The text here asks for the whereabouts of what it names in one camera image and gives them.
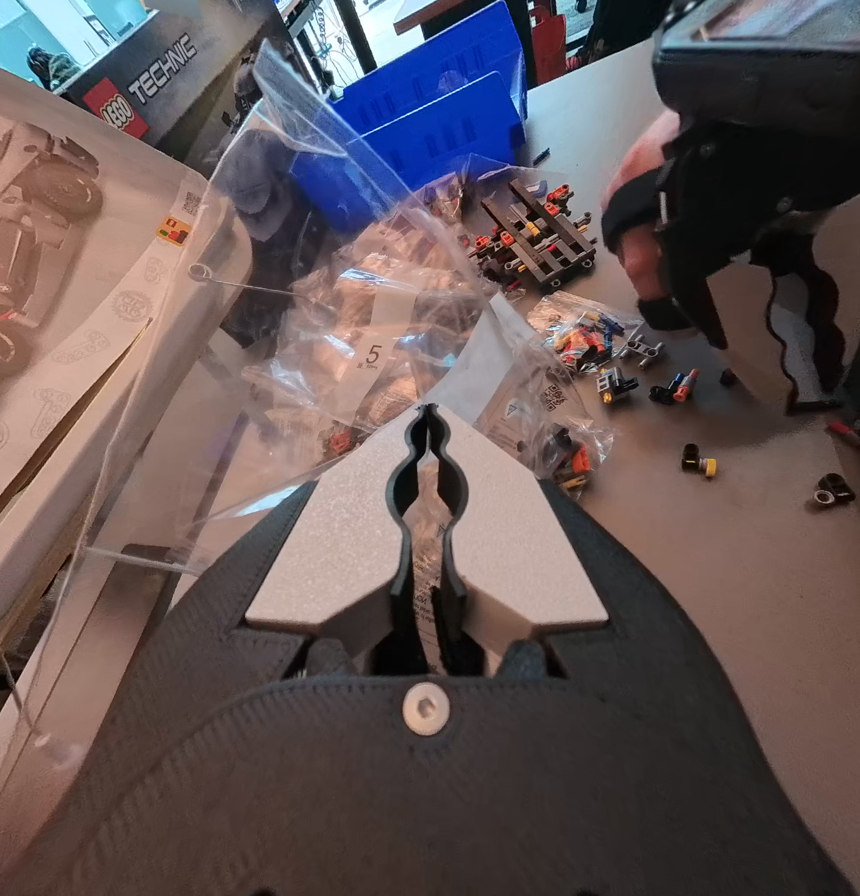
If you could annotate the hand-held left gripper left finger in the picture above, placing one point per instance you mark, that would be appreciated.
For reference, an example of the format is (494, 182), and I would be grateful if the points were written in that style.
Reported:
(318, 560)

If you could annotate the light grey beam with pins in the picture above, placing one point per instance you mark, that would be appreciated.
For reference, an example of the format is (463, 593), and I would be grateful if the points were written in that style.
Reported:
(643, 350)

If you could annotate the dark lego set box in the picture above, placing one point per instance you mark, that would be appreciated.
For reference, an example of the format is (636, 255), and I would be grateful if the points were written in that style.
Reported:
(192, 84)

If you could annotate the yellow lego piece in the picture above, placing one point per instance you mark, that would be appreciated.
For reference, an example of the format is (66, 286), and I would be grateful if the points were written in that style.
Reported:
(710, 467)

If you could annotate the small clear bag of pins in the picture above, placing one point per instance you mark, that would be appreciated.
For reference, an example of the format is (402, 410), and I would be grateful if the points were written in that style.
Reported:
(584, 336)

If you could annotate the black connector with blue pin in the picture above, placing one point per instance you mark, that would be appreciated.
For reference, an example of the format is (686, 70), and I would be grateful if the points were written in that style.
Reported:
(666, 390)

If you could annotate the wooden table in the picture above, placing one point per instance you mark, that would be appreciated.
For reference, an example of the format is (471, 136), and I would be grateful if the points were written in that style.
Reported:
(430, 14)

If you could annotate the black piece with red studs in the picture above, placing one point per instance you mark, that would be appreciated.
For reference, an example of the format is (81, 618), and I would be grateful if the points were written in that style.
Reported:
(728, 376)

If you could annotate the blue plastic bin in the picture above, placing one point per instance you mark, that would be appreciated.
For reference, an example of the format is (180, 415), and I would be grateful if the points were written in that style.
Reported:
(458, 49)
(430, 140)

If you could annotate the black and white connector piece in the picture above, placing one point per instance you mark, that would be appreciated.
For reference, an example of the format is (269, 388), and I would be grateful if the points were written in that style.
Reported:
(824, 498)

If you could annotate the person's right hand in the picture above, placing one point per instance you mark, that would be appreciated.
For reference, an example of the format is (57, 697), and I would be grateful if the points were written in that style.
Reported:
(647, 140)

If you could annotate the red and grey pin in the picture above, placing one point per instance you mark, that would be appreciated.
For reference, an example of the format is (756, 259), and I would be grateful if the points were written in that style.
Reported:
(846, 432)

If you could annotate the tiny black lego pin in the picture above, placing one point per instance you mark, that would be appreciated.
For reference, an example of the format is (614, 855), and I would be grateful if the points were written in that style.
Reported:
(540, 155)

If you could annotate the dark grey lego chassis frame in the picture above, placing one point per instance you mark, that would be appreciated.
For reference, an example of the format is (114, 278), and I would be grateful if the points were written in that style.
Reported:
(542, 238)

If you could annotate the orange lego pin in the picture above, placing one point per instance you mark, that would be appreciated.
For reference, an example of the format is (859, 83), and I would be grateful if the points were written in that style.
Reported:
(687, 383)

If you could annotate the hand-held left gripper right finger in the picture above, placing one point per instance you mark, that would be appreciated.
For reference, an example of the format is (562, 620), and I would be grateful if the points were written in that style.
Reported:
(535, 560)

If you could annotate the black elbow lego connector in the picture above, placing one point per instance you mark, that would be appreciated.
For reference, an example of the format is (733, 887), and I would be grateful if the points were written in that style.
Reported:
(692, 458)

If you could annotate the black metal post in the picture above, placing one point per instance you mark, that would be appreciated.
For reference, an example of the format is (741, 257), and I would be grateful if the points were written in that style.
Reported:
(356, 31)

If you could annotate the clear bag of mixed pieces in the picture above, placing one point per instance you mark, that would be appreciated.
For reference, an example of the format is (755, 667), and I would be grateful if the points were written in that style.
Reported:
(563, 441)

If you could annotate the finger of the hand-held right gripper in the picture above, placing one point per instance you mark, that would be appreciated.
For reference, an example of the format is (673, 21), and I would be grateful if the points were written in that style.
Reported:
(745, 329)
(830, 336)

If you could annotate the red bag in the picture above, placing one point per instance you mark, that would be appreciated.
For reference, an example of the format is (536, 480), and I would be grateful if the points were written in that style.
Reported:
(547, 42)

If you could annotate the black curved lego piece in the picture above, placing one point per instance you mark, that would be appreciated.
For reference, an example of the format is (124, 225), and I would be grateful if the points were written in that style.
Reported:
(839, 486)

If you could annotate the large clear plastic bag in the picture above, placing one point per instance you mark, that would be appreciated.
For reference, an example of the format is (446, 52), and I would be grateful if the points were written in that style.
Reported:
(192, 420)

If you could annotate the white lego instruction booklet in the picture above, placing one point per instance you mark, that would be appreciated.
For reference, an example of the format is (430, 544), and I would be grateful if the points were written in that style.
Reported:
(66, 294)

